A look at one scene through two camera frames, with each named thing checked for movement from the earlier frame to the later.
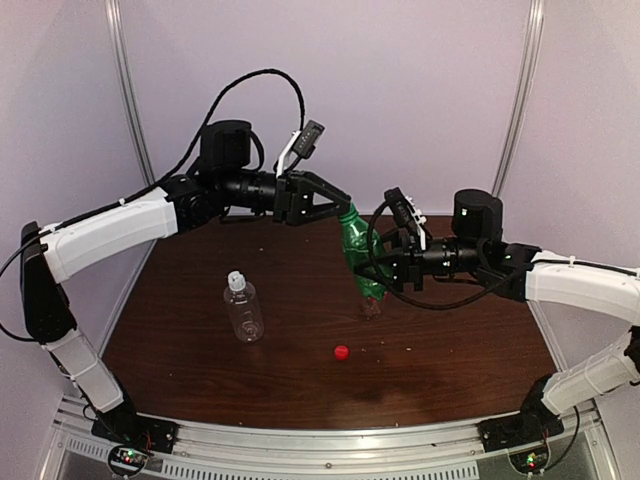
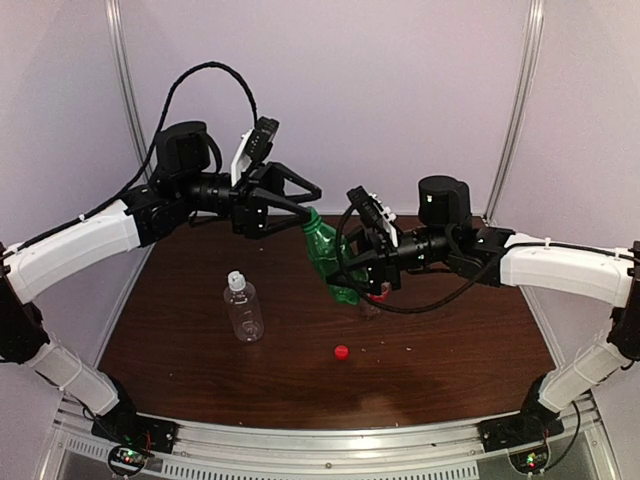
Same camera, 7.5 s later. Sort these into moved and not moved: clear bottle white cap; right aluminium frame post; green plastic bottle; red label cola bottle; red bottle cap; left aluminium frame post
Moved: green plastic bottle; red label cola bottle
Not moved: red bottle cap; left aluminium frame post; clear bottle white cap; right aluminium frame post
